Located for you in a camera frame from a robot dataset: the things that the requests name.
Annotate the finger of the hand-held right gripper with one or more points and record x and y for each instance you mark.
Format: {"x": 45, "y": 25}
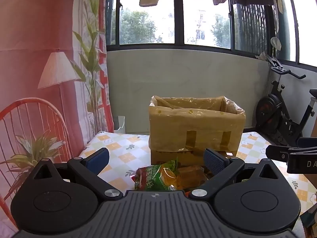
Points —
{"x": 307, "y": 142}
{"x": 278, "y": 153}

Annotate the dark printed carton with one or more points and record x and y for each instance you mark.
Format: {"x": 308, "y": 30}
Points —
{"x": 310, "y": 222}

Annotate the white hanging sock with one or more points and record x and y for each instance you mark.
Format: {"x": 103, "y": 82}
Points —
{"x": 276, "y": 43}

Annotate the green orange snack packet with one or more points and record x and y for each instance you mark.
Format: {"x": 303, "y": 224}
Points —
{"x": 158, "y": 177}

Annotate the black exercise bike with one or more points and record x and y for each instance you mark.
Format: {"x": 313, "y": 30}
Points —
{"x": 272, "y": 114}

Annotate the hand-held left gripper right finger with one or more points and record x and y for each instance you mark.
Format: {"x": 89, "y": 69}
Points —
{"x": 215, "y": 163}

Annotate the plastic-lined cardboard box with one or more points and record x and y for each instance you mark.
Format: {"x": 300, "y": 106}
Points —
{"x": 195, "y": 121}

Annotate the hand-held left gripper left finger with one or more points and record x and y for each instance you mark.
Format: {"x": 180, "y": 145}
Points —
{"x": 97, "y": 160}

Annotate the white plastic container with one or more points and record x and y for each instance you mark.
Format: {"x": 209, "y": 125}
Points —
{"x": 120, "y": 125}

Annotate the black patterned hanging garment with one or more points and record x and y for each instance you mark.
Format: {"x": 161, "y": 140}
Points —
{"x": 255, "y": 24}

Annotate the printed wall backdrop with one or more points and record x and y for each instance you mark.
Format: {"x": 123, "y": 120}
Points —
{"x": 37, "y": 34}

